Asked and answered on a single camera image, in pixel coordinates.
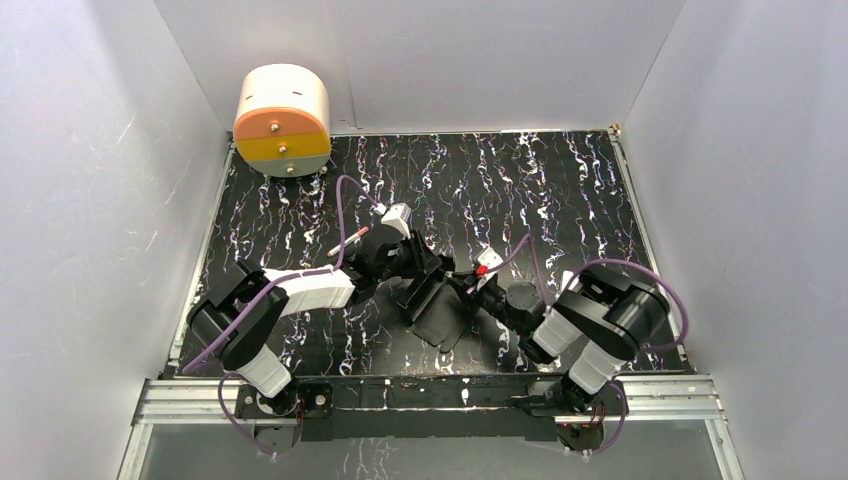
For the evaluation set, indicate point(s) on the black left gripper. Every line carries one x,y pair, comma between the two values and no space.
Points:
427,255

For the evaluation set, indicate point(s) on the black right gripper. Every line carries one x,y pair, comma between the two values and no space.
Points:
467,287

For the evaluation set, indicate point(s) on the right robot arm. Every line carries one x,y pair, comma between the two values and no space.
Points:
616,315

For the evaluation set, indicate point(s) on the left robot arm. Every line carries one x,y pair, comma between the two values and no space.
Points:
234,320

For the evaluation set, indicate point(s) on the pink white marker pen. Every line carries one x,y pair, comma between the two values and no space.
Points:
350,240

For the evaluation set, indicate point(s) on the round cream drawer cabinet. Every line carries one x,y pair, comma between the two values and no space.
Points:
282,122

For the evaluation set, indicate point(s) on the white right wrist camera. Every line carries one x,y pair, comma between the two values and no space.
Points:
486,263

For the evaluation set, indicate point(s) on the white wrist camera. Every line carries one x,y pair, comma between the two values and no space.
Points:
397,216
486,263

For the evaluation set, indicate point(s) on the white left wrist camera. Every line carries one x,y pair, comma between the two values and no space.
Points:
397,216

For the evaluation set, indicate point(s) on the aluminium front rail frame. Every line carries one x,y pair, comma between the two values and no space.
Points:
335,407

